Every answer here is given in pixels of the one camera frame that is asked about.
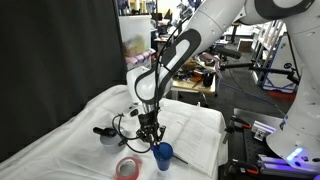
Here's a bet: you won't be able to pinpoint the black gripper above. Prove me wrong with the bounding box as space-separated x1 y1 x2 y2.
135 111 167 148

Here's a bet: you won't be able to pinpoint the blue plastic cup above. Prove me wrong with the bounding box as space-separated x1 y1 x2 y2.
151 141 175 172

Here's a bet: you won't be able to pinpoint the open book white pages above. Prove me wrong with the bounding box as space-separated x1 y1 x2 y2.
156 108 223 178

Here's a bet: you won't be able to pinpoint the red tape roll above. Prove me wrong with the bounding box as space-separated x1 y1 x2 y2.
114 156 143 180

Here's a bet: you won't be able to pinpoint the cluttered wooden desk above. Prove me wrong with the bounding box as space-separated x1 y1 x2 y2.
169 56 218 101

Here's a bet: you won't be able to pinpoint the black mug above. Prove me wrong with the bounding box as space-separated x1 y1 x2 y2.
202 71 215 88

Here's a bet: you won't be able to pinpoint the pink foam roll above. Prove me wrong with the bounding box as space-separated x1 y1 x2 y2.
124 48 157 65

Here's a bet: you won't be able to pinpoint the black orange bar clamp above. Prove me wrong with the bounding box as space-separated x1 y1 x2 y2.
226 157 261 176
222 115 253 145

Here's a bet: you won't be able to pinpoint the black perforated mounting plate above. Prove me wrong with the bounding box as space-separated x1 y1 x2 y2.
217 107 320 180

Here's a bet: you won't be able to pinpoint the white table cloth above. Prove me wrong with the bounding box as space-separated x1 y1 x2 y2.
0 82 230 180

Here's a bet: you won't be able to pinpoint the translucent storage bin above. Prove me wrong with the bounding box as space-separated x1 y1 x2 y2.
117 14 153 58

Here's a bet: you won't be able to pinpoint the black curtain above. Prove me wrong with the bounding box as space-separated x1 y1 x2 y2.
0 0 130 165

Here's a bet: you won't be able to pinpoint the brown cardboard box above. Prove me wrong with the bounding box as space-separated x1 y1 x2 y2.
236 37 255 53

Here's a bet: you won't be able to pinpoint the white shelving rack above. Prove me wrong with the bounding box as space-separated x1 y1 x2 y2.
252 18 294 61

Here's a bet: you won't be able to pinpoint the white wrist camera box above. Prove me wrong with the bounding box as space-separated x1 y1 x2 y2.
124 104 145 119

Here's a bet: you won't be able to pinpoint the aluminium extrusion rail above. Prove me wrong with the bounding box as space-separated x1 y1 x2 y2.
250 120 278 142
257 153 320 176

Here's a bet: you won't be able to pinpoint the black cylinder handle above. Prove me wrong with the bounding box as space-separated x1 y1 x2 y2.
214 46 243 61

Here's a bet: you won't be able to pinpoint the whiteboard with blue frame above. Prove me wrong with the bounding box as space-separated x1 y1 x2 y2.
262 32 306 93

